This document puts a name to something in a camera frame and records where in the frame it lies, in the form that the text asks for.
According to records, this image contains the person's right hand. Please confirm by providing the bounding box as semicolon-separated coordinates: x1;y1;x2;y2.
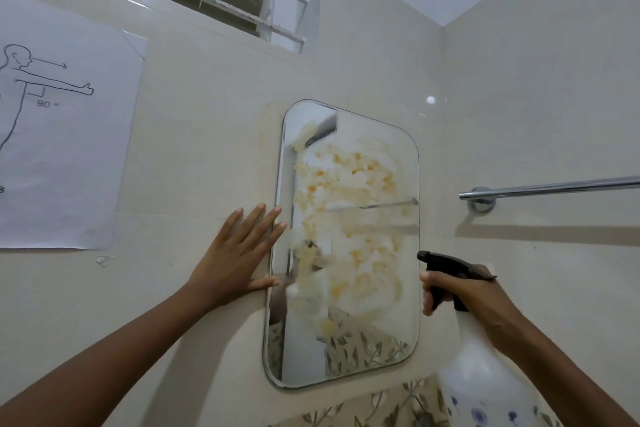
419;265;527;352

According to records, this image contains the smeared rounded wall mirror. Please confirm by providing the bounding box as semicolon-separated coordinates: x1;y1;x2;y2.
262;99;421;390

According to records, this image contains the floral patterned garment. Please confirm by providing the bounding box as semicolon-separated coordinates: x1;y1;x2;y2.
270;376;568;427

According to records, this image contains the person's left forearm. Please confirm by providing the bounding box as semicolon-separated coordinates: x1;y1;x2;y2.
0;282;217;427

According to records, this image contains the chrome towel bar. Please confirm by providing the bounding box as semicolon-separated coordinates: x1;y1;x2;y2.
458;175;640;215

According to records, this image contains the person's left hand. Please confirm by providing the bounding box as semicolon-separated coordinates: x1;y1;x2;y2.
186;202;288;313

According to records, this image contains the person's right forearm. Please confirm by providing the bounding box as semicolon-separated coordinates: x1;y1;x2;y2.
492;314;640;427

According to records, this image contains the white spray bottle black trigger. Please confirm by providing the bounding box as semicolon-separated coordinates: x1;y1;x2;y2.
416;250;552;427

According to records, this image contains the white paper body diagram poster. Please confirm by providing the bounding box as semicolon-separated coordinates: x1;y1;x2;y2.
0;0;148;252

